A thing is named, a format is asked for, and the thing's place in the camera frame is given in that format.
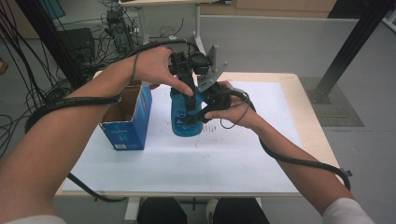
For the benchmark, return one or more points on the white left sleeve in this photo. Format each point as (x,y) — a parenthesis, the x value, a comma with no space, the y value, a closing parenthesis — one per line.
(40,220)

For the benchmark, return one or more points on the blue bottle with white cap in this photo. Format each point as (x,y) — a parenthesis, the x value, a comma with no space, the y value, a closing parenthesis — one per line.
(183,129)

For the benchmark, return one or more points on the white table leg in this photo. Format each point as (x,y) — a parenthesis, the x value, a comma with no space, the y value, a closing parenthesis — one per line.
(132,210)

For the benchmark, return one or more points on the blue cardboard box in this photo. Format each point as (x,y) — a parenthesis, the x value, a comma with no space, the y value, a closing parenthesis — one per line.
(127,130)

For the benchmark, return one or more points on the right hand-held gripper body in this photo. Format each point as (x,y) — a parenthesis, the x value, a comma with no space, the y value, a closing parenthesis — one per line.
(216,96)

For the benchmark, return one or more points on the light wooden table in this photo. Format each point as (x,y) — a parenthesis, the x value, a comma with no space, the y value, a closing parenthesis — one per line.
(311,130)

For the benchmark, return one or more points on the person's left hand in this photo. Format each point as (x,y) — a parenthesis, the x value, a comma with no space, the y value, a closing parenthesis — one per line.
(154,67)

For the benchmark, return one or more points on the grey floor mat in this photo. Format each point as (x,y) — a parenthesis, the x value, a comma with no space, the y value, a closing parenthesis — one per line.
(341,102)

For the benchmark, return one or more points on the black metal post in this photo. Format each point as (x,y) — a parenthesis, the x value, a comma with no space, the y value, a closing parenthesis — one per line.
(53,43)
(351,46)

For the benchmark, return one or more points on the person's right hand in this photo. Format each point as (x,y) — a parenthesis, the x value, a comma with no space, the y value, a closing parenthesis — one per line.
(241,113)

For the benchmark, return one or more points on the person's legs in black trousers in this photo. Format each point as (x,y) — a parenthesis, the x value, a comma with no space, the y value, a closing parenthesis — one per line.
(239,213)

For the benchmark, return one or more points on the black table clip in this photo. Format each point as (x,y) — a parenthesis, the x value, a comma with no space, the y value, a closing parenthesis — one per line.
(346,172)

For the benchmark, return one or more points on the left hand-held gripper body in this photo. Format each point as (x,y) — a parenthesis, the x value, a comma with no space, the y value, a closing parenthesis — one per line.
(186,63)

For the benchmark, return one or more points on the white right sleeve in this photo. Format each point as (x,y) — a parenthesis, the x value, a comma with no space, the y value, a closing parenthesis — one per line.
(347,213)

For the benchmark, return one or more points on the white desk with legs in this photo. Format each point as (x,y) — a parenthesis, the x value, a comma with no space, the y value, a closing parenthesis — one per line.
(199,28)

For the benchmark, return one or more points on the black box on floor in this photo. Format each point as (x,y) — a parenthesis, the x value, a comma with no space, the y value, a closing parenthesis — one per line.
(77,43)

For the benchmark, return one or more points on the white foam mat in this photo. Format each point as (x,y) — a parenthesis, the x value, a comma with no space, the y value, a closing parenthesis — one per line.
(202,165)

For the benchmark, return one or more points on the white sleeve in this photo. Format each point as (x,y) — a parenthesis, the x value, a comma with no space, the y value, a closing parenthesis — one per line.
(40,220)
(347,213)

